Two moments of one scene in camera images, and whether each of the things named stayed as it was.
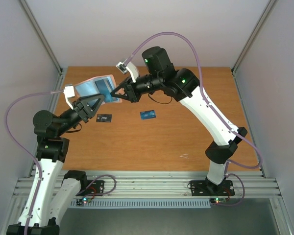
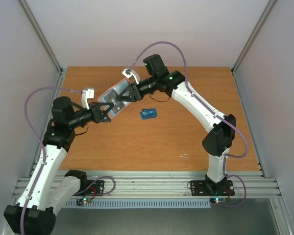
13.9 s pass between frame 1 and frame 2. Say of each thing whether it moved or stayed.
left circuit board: stayed
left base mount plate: stayed
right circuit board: stayed
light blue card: moved
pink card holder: moved
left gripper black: moved
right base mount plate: stayed
